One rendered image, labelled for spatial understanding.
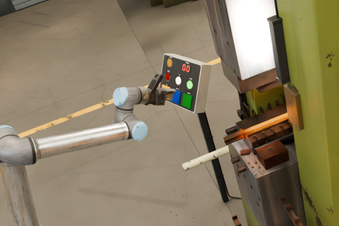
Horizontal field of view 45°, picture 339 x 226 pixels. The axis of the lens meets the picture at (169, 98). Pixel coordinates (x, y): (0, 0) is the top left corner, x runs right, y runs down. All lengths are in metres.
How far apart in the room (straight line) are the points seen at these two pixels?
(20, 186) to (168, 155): 1.86
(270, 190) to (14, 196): 1.16
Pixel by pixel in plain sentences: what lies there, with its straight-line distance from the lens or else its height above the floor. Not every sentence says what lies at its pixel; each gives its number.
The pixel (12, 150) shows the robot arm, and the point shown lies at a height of 1.40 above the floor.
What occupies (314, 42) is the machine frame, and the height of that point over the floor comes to 1.62.
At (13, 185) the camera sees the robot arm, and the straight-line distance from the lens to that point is 1.98.
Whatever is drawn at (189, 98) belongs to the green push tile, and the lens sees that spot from 2.31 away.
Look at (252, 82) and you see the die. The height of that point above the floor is 1.30.
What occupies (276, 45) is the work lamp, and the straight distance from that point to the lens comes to 1.53.
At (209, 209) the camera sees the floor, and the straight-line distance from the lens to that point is 3.07.
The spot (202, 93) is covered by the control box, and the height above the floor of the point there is 1.04.
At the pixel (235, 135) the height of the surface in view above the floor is 1.01.
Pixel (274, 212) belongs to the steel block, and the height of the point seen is 0.66.
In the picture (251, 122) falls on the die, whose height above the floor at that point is 0.99.
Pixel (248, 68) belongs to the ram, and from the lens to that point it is 1.69.
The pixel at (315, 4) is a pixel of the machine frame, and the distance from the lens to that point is 1.29.
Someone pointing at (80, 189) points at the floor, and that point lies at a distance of 3.68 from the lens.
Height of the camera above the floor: 2.26
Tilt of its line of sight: 31 degrees down
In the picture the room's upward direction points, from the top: 18 degrees counter-clockwise
